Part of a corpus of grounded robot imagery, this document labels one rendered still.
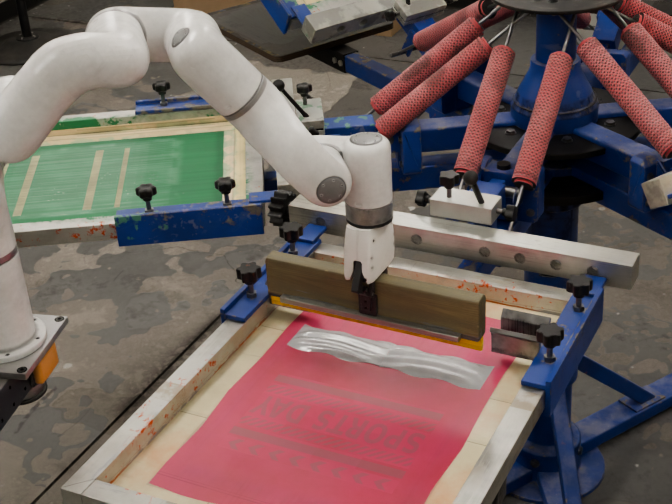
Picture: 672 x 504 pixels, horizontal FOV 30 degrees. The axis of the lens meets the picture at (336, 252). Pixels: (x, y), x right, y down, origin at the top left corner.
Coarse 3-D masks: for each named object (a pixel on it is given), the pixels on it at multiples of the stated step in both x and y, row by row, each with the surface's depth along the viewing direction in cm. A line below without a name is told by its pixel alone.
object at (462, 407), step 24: (408, 336) 220; (480, 360) 212; (504, 360) 212; (384, 384) 208; (408, 384) 207; (432, 384) 207; (432, 408) 201; (456, 408) 201; (480, 408) 201; (432, 432) 196; (456, 432) 196; (432, 456) 191; (456, 456) 191; (312, 480) 188; (336, 480) 188; (408, 480) 187; (432, 480) 186
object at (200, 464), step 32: (320, 320) 226; (288, 352) 218; (320, 352) 217; (256, 384) 210; (352, 384) 208; (224, 416) 203; (192, 448) 197; (224, 448) 196; (160, 480) 190; (192, 480) 190; (224, 480) 189; (256, 480) 189; (288, 480) 188
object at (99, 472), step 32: (320, 256) 240; (480, 288) 227; (512, 288) 224; (544, 288) 224; (256, 320) 224; (224, 352) 215; (192, 384) 207; (160, 416) 200; (512, 416) 193; (128, 448) 193; (512, 448) 186; (96, 480) 186; (480, 480) 180
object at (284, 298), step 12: (288, 300) 210; (300, 300) 209; (312, 300) 209; (336, 312) 206; (348, 312) 206; (384, 324) 203; (396, 324) 202; (408, 324) 202; (420, 324) 201; (432, 336) 200; (444, 336) 199; (456, 336) 198
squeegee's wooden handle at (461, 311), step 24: (288, 264) 208; (312, 264) 207; (336, 264) 206; (288, 288) 211; (312, 288) 208; (336, 288) 206; (384, 288) 201; (408, 288) 199; (432, 288) 198; (384, 312) 204; (408, 312) 201; (432, 312) 199; (456, 312) 197; (480, 312) 196; (480, 336) 198
